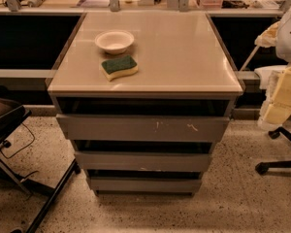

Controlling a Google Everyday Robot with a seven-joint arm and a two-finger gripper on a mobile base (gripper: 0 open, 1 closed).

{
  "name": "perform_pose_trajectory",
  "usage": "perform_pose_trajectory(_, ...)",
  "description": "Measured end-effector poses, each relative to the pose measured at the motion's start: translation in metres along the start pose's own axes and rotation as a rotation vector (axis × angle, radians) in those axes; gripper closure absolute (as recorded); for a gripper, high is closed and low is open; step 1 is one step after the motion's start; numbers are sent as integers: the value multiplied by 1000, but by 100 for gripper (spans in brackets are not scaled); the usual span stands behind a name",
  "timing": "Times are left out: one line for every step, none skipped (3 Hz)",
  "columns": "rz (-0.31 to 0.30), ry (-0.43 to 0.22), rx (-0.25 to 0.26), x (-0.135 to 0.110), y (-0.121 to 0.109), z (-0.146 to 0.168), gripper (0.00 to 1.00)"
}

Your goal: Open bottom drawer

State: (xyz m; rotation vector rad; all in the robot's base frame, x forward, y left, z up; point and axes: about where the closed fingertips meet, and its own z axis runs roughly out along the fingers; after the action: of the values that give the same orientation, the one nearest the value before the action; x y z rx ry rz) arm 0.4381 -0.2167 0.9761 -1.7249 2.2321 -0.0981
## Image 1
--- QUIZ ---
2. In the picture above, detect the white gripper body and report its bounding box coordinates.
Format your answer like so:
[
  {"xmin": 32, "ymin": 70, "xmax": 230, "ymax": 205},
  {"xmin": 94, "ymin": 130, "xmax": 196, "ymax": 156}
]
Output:
[{"xmin": 258, "ymin": 64, "xmax": 291, "ymax": 130}]

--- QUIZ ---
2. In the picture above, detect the grey bottom drawer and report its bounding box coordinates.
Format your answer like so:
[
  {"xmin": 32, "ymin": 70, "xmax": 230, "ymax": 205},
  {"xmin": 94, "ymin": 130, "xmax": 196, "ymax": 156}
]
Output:
[{"xmin": 86, "ymin": 178, "xmax": 202, "ymax": 193}]

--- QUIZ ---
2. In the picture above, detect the grey drawer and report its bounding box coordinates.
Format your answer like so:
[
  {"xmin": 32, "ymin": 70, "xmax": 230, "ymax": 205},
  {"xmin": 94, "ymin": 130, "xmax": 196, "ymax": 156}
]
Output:
[
  {"xmin": 56, "ymin": 114, "xmax": 230, "ymax": 142},
  {"xmin": 86, "ymin": 178, "xmax": 202, "ymax": 193},
  {"xmin": 75, "ymin": 151, "xmax": 211, "ymax": 172}
]

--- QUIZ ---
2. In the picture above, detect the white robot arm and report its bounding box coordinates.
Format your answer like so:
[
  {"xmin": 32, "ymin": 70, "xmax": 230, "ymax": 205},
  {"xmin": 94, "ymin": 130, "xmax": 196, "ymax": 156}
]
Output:
[{"xmin": 254, "ymin": 7, "xmax": 291, "ymax": 131}]

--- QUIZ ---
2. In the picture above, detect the grey drawer cabinet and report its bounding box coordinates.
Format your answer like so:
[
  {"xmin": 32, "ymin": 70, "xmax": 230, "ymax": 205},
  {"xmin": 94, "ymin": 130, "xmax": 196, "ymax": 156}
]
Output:
[{"xmin": 45, "ymin": 10, "xmax": 246, "ymax": 197}]

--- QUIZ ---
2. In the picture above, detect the grey middle drawer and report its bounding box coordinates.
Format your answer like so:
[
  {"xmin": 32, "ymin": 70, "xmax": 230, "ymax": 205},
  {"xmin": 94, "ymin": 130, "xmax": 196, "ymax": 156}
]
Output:
[{"xmin": 75, "ymin": 151, "xmax": 211, "ymax": 172}]

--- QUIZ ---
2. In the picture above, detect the grey top drawer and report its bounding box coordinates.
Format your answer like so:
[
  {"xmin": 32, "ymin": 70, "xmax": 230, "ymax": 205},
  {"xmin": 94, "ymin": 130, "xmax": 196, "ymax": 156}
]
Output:
[{"xmin": 56, "ymin": 114, "xmax": 230, "ymax": 142}]

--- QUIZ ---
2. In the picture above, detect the white chair armrest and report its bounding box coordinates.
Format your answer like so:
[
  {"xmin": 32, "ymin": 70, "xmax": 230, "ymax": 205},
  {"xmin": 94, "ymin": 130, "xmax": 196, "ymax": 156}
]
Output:
[{"xmin": 254, "ymin": 65, "xmax": 285, "ymax": 89}]

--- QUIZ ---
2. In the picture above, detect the white stick tool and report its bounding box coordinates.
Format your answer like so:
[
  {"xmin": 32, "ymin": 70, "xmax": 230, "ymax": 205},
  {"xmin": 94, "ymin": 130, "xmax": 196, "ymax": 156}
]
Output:
[{"xmin": 240, "ymin": 46, "xmax": 260, "ymax": 71}]

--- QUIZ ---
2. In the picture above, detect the green yellow sponge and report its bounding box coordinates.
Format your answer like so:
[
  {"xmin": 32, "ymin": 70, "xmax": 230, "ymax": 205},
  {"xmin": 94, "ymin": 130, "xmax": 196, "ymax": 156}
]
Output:
[{"xmin": 101, "ymin": 55, "xmax": 139, "ymax": 82}]

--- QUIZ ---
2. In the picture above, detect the white bowl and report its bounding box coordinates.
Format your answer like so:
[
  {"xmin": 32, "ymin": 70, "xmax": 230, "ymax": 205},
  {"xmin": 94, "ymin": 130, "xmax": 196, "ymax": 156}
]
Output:
[{"xmin": 95, "ymin": 30, "xmax": 135, "ymax": 55}]

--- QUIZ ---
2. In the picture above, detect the black chair left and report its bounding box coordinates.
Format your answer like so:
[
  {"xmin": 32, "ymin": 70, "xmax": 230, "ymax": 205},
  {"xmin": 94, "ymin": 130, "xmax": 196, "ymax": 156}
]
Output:
[{"xmin": 0, "ymin": 85, "xmax": 81, "ymax": 233}]

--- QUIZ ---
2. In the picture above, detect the black floor cable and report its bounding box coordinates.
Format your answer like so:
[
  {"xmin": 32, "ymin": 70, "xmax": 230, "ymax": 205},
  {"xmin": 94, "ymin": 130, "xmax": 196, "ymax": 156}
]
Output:
[{"xmin": 0, "ymin": 122, "xmax": 37, "ymax": 160}]

